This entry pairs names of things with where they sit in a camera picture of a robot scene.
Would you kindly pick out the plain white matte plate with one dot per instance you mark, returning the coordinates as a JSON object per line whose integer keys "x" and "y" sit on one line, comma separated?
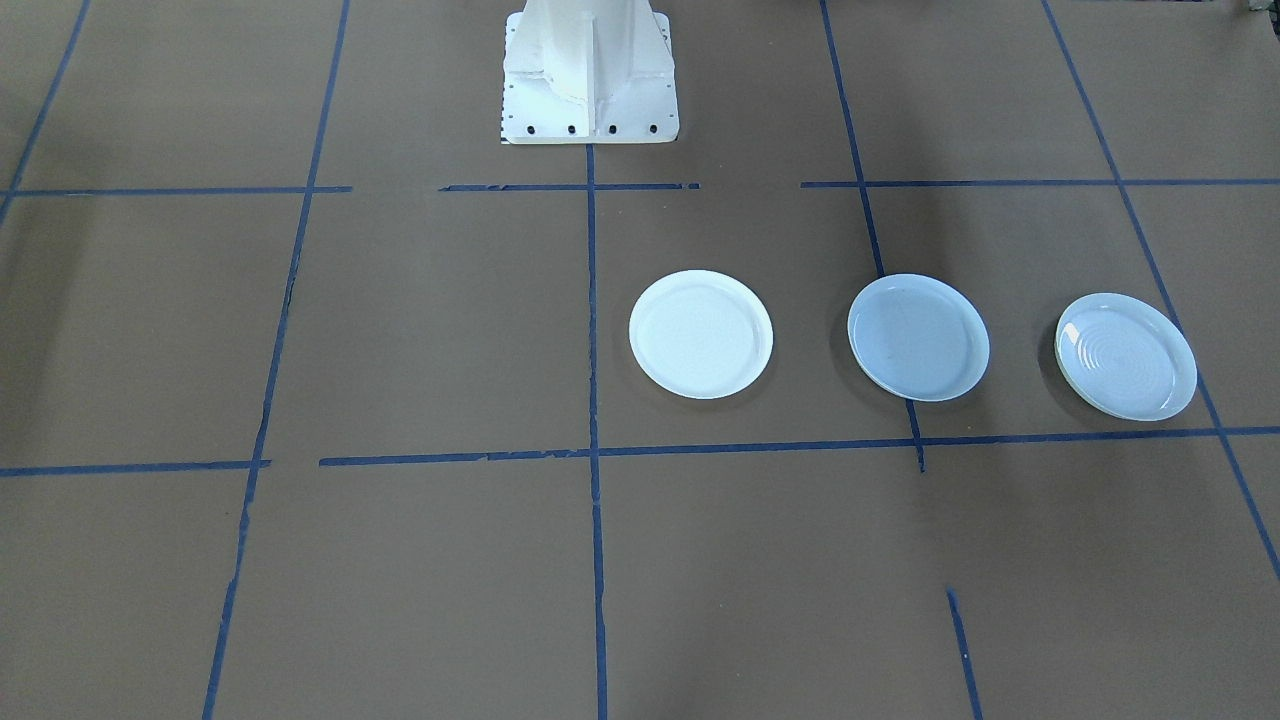
{"x": 700, "y": 334}

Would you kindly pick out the pale plate with ridged rings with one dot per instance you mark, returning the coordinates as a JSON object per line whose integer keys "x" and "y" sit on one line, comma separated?
{"x": 1126, "y": 357}

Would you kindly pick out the light blue smooth plate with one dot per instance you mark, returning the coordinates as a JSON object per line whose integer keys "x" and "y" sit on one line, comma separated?
{"x": 918, "y": 338}

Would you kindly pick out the white pedestal column with base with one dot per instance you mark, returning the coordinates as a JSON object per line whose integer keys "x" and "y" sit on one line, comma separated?
{"x": 590, "y": 70}

